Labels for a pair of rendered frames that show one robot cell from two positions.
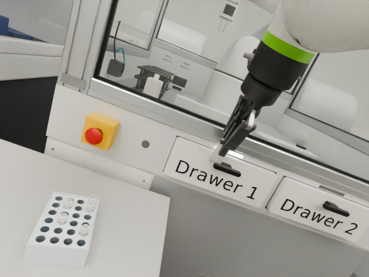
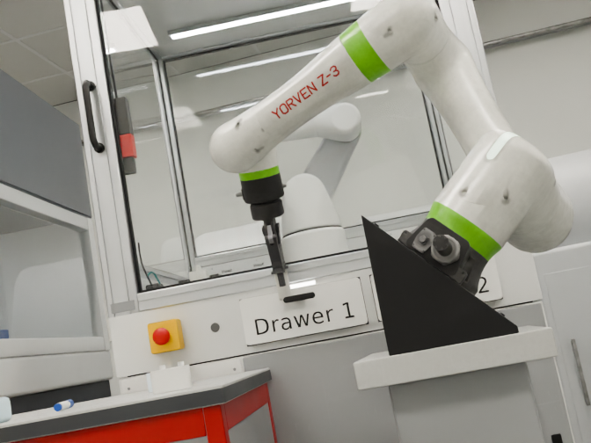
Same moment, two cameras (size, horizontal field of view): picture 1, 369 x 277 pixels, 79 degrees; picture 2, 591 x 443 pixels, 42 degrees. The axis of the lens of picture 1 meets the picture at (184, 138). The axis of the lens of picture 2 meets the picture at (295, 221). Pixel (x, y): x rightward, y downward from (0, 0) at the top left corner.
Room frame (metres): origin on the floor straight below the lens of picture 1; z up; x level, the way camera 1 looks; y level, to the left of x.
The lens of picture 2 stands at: (-1.21, -0.44, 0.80)
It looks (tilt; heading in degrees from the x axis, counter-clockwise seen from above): 9 degrees up; 10
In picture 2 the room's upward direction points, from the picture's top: 11 degrees counter-clockwise
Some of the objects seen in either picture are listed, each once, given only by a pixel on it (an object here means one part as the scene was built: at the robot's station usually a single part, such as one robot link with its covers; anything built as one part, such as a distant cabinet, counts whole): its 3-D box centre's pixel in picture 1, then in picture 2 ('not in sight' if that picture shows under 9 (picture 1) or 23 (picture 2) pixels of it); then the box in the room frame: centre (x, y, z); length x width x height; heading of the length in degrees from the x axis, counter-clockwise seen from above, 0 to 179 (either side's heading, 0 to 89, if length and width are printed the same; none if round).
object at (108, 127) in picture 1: (100, 131); (165, 336); (0.51, 0.20, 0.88); 0.07 x 0.05 x 0.07; 96
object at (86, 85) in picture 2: not in sight; (91, 114); (0.50, 0.30, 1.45); 0.05 x 0.03 x 0.19; 6
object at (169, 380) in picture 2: not in sight; (171, 379); (0.09, 0.05, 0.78); 0.07 x 0.07 x 0.04
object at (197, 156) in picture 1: (219, 173); (302, 311); (0.56, -0.12, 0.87); 0.29 x 0.02 x 0.11; 96
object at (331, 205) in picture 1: (333, 207); not in sight; (0.57, -0.44, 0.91); 0.07 x 0.04 x 0.01; 96
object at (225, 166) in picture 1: (226, 167); (299, 297); (0.54, -0.13, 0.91); 0.07 x 0.04 x 0.01; 96
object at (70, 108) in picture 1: (214, 129); (330, 313); (1.05, -0.12, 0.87); 1.02 x 0.95 x 0.14; 96
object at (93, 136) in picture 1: (94, 135); (162, 336); (0.48, 0.20, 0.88); 0.04 x 0.03 x 0.04; 96
